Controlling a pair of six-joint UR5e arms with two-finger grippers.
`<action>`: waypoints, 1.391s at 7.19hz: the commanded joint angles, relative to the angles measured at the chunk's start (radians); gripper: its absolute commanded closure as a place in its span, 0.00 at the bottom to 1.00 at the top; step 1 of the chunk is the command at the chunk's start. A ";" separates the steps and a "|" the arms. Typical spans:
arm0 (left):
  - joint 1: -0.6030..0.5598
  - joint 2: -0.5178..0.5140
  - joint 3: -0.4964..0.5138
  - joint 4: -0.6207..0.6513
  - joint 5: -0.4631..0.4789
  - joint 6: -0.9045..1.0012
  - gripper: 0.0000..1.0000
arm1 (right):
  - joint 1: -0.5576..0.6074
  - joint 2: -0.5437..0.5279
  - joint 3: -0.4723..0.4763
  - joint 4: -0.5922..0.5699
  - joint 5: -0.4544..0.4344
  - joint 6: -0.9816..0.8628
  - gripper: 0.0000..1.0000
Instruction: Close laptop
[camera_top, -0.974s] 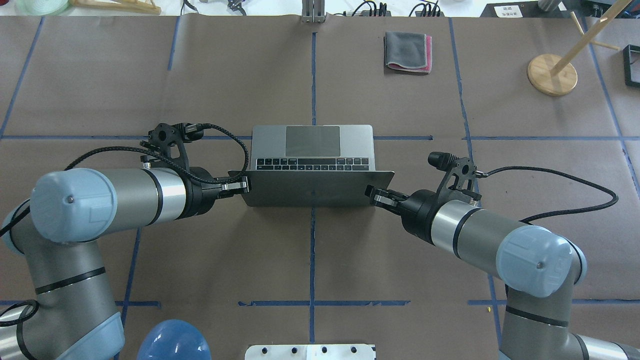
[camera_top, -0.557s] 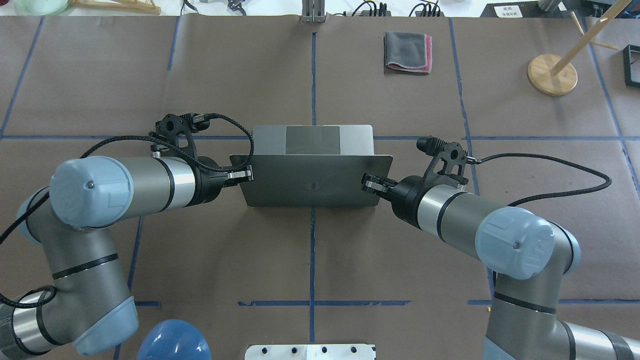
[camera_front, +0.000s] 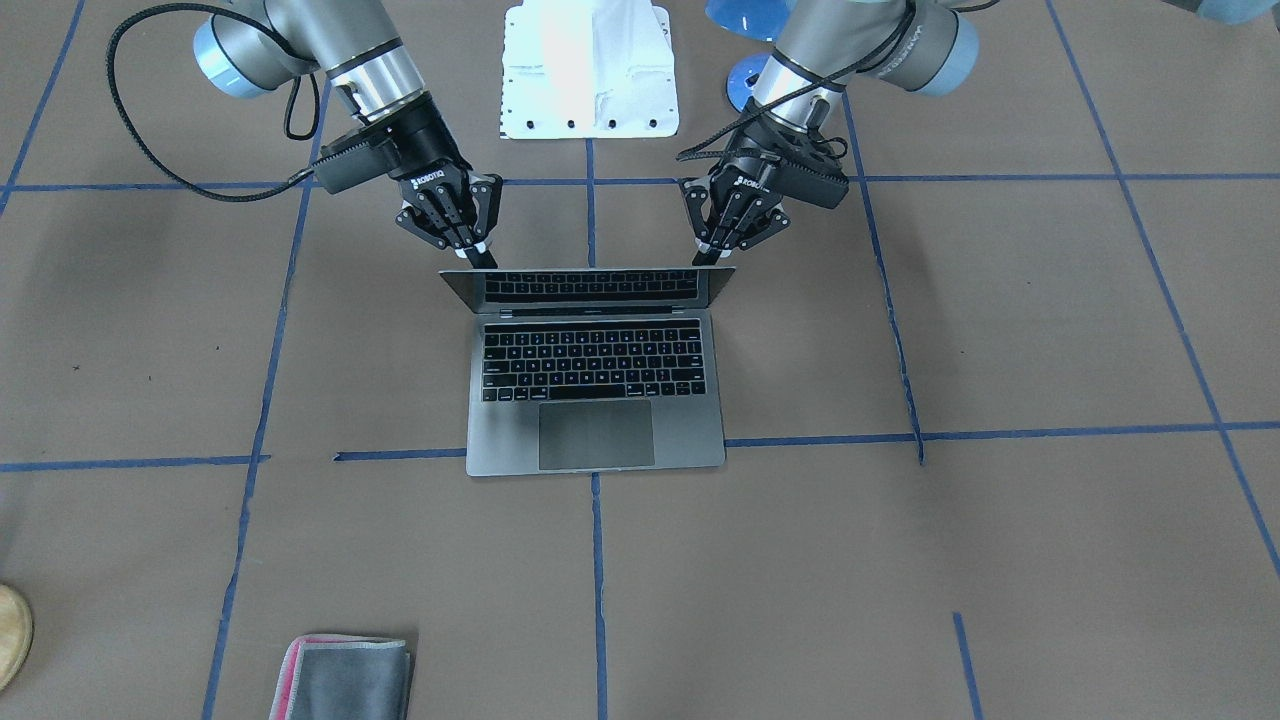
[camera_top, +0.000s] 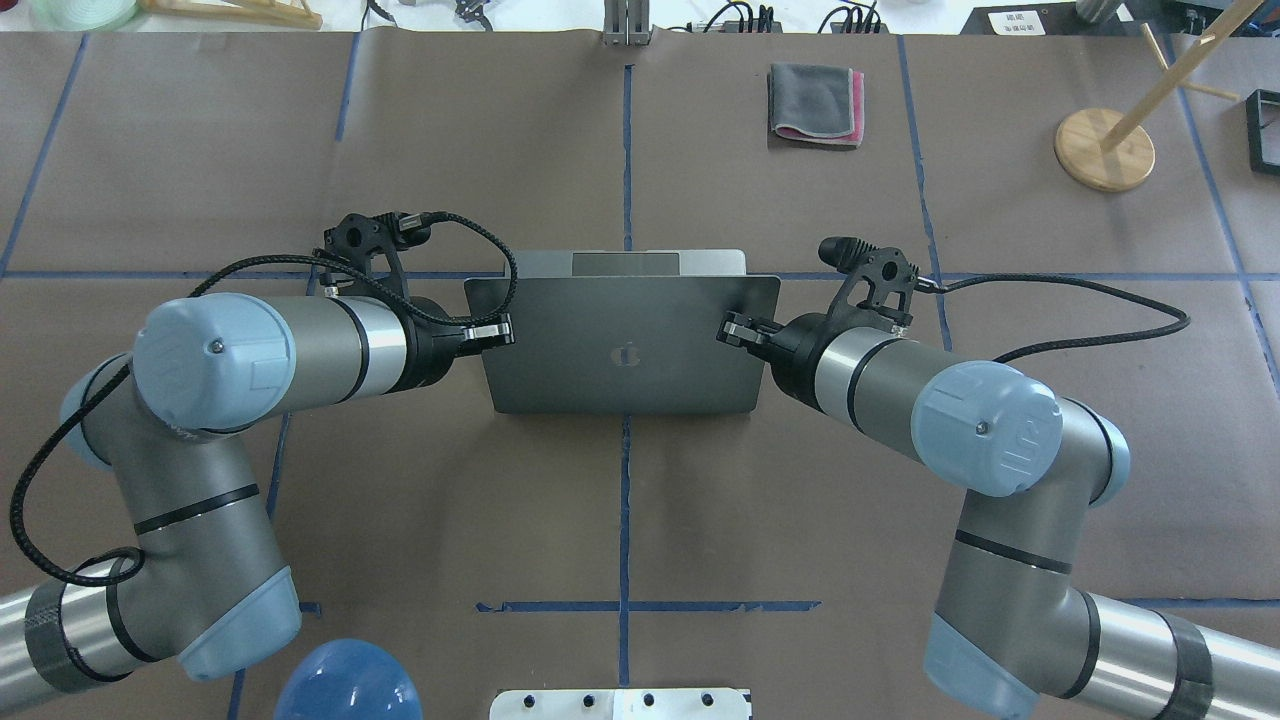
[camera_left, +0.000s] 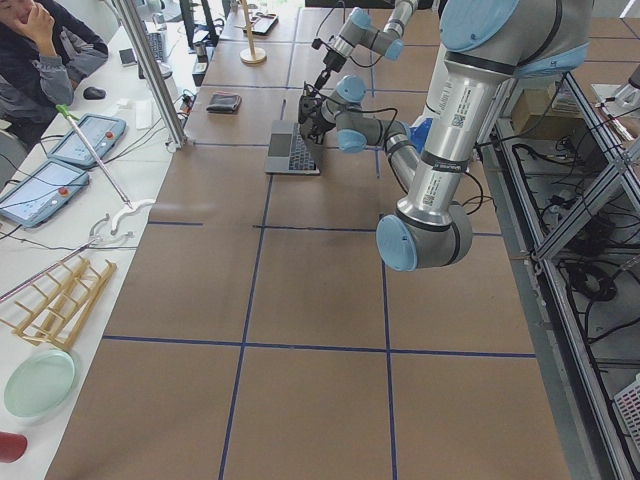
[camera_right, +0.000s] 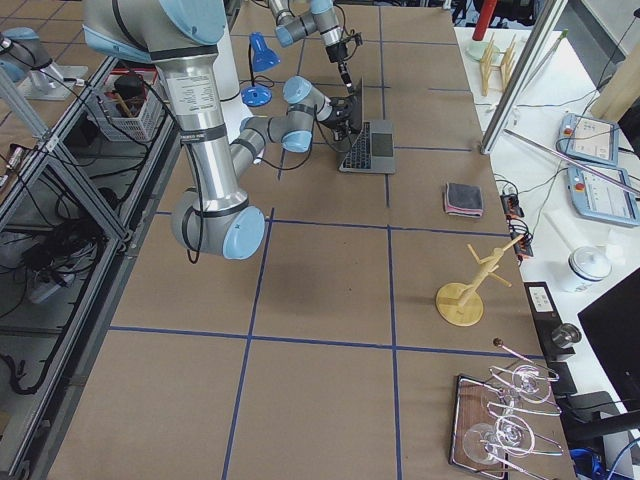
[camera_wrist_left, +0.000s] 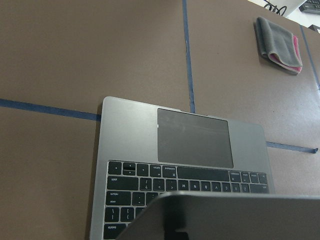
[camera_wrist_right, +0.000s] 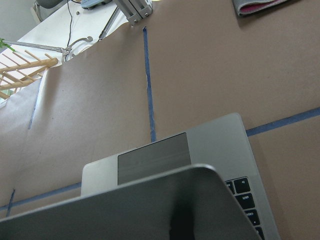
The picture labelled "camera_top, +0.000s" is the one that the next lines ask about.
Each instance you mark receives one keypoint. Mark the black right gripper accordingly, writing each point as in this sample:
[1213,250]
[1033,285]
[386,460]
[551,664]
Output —
[795,349]

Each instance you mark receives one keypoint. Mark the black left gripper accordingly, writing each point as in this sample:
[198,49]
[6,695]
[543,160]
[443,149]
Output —
[431,347]

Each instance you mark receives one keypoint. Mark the grey laptop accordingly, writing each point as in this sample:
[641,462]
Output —
[629,332]

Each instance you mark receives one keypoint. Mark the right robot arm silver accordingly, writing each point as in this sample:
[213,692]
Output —
[1009,627]

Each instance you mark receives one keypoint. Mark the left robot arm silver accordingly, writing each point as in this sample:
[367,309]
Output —
[206,584]

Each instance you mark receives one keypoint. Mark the grey pink folded cloth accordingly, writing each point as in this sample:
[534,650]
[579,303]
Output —
[817,104]

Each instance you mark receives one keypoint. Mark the blue desk lamp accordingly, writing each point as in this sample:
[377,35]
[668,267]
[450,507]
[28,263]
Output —
[349,679]

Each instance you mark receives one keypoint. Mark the wooden dish rack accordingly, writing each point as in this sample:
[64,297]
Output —
[287,14]

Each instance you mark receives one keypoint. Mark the wooden mug tree stand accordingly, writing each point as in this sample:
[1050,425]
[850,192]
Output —
[1109,151]

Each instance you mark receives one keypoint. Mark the green glass plate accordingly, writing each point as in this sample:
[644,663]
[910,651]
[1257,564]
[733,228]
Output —
[82,16]

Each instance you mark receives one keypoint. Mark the wine glass rack tray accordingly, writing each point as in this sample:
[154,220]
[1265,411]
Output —
[1262,131]

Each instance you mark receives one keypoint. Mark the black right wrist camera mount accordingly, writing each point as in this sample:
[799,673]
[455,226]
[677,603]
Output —
[878,287]

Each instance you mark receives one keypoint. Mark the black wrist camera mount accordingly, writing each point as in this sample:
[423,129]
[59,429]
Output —
[878,287]
[358,240]

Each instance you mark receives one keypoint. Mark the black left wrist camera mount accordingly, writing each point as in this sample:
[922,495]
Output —
[358,240]

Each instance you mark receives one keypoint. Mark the aluminium frame post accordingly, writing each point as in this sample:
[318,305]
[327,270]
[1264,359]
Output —
[627,23]

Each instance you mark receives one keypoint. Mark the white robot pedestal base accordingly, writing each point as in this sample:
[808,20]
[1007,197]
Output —
[624,703]

